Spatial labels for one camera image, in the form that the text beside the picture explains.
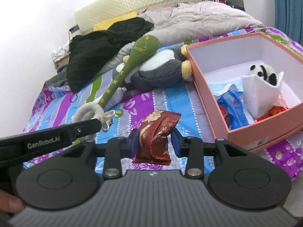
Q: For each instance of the blue curtain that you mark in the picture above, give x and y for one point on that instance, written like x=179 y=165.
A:
x=288 y=9

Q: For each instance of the black garment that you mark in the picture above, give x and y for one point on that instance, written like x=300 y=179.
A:
x=94 y=49

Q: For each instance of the brown cardboard carton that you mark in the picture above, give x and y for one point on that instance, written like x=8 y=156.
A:
x=60 y=65

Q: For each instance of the white plastic bottle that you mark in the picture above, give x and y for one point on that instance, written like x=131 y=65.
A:
x=116 y=99

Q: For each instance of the black rectangular device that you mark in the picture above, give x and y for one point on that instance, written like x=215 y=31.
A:
x=74 y=28

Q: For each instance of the white tissue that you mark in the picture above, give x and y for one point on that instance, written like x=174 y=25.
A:
x=255 y=94

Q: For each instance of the grey white penguin plush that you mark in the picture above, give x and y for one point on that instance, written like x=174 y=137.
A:
x=161 y=73

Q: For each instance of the person's left hand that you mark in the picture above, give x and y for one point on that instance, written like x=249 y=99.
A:
x=9 y=202

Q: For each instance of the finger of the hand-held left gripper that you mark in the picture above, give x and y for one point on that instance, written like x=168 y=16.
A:
x=87 y=126

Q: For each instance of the grey duvet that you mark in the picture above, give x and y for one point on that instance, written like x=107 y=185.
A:
x=201 y=16

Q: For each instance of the pink pillow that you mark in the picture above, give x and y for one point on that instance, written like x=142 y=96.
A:
x=168 y=8

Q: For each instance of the green plush mallet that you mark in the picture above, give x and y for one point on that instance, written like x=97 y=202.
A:
x=144 y=46

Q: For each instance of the red foil wrapper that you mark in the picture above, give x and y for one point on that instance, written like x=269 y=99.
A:
x=274 y=111

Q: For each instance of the blue plastic bag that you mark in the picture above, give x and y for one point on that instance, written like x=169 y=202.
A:
x=234 y=113

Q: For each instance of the white crumpled cloth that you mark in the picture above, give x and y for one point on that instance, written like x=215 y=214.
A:
x=60 y=52

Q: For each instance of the blue face mask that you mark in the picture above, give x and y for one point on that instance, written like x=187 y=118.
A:
x=222 y=87

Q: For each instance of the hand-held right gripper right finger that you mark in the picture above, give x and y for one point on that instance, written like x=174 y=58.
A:
x=176 y=144

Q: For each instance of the orange cardboard box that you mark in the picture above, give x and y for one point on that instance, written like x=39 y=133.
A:
x=213 y=104

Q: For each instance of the small panda plush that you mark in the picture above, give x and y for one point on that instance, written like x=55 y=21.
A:
x=267 y=72

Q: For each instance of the maroon snack packet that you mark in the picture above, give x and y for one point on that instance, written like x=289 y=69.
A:
x=153 y=137

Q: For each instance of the yellow pillow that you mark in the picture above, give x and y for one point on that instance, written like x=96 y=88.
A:
x=111 y=22

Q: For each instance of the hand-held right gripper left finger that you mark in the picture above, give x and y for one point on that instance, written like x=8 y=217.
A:
x=134 y=144

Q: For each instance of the grey cloth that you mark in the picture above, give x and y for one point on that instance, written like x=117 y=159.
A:
x=55 y=79

